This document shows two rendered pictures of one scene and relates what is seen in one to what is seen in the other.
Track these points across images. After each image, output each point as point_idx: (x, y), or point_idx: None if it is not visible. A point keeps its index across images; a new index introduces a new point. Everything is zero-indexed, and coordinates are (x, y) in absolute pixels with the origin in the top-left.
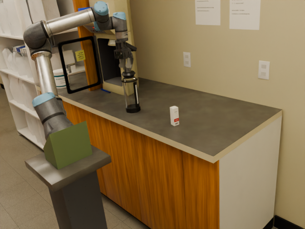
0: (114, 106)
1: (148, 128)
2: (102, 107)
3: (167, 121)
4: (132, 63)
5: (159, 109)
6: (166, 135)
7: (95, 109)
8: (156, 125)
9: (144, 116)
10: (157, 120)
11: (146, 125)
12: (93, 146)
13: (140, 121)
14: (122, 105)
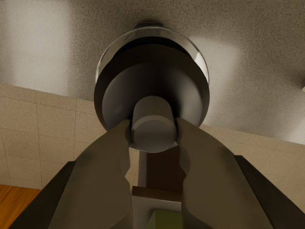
0: (61, 43)
1: (249, 128)
2: (36, 69)
3: (287, 77)
4: (239, 156)
5: (240, 3)
6: (300, 137)
7: (26, 87)
8: (264, 107)
9: (210, 78)
10: (257, 82)
11: (238, 116)
12: (180, 203)
13: (213, 103)
14: (80, 23)
